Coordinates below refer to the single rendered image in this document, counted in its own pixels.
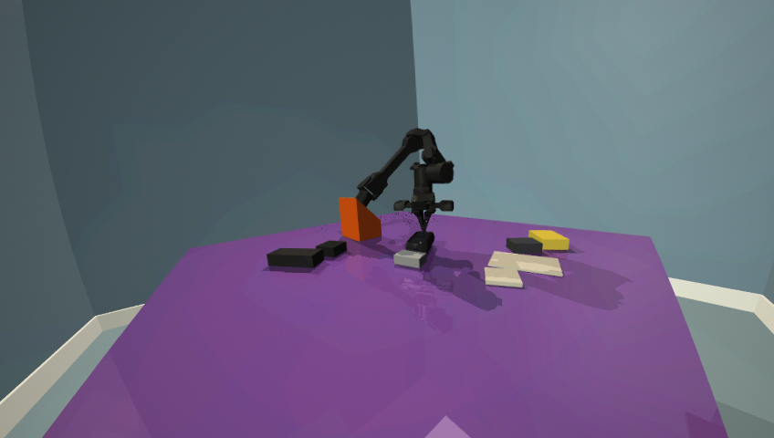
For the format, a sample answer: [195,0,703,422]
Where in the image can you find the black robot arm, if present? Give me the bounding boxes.
[355,128,455,211]

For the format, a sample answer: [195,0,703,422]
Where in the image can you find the yellow rectangular block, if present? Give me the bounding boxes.
[528,230,569,250]

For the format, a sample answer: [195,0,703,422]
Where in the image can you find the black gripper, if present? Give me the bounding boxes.
[393,183,454,232]

